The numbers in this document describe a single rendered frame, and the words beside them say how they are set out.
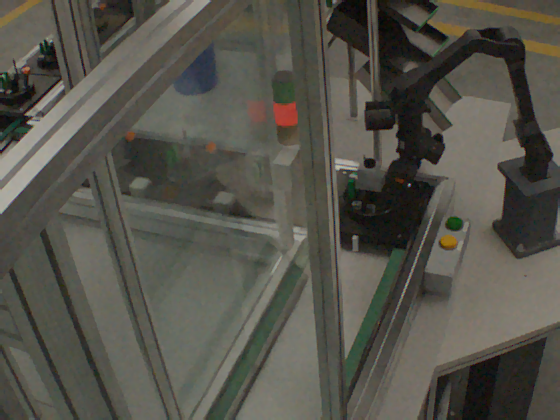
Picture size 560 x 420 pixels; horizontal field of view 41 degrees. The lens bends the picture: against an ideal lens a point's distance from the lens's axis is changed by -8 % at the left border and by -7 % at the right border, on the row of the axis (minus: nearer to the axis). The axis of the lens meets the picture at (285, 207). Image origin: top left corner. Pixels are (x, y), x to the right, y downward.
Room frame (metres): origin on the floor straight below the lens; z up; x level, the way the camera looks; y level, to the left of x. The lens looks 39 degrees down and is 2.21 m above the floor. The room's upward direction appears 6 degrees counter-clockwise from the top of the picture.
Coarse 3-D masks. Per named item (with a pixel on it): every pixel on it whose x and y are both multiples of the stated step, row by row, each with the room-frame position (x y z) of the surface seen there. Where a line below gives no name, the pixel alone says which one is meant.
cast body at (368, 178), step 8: (368, 160) 1.54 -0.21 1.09; (360, 168) 1.53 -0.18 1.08; (368, 168) 1.52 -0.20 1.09; (376, 168) 1.52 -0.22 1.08; (352, 176) 1.55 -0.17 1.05; (360, 176) 1.52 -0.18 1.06; (368, 176) 1.52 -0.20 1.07; (376, 176) 1.51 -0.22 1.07; (384, 176) 1.53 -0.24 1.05; (360, 184) 1.52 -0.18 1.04; (368, 184) 1.52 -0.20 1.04; (376, 184) 1.51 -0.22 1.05
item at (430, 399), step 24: (480, 360) 1.14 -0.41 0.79; (504, 360) 1.38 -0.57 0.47; (528, 360) 1.40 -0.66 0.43; (432, 384) 1.11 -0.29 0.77; (480, 384) 1.46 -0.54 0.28; (504, 384) 1.39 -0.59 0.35; (528, 384) 1.41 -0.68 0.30; (432, 408) 1.11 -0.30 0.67; (456, 408) 1.57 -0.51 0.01; (480, 408) 1.43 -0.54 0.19; (504, 408) 1.39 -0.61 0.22; (528, 408) 1.42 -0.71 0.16
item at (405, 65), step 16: (352, 0) 1.92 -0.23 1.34; (336, 16) 1.82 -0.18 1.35; (352, 16) 1.92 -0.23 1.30; (384, 16) 1.88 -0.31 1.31; (336, 32) 1.82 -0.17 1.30; (352, 32) 1.79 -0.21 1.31; (384, 32) 1.88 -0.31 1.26; (400, 32) 1.85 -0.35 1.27; (368, 48) 1.77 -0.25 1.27; (384, 48) 1.81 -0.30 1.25; (400, 48) 1.83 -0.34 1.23; (416, 48) 1.83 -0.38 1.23; (384, 64) 1.74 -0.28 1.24; (400, 64) 1.77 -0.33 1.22; (416, 64) 1.78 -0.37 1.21
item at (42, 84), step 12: (12, 72) 2.35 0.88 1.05; (24, 72) 2.32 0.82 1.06; (0, 84) 2.44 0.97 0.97; (12, 84) 2.34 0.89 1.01; (24, 84) 2.33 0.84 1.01; (36, 84) 2.39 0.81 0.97; (48, 84) 2.37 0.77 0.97; (0, 96) 2.31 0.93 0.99; (12, 96) 2.29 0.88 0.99; (24, 96) 2.30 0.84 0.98; (36, 96) 2.30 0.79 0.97; (0, 108) 2.26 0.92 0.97; (12, 108) 2.24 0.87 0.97; (24, 108) 2.23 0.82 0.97
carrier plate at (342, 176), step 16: (336, 176) 1.66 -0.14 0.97; (400, 192) 1.57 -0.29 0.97; (416, 192) 1.56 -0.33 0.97; (400, 208) 1.50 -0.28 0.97; (416, 208) 1.50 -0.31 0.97; (352, 224) 1.47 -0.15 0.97; (368, 224) 1.46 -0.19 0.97; (384, 224) 1.45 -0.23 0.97; (400, 224) 1.45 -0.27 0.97; (368, 240) 1.42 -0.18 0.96; (384, 240) 1.40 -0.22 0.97; (400, 240) 1.39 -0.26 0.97
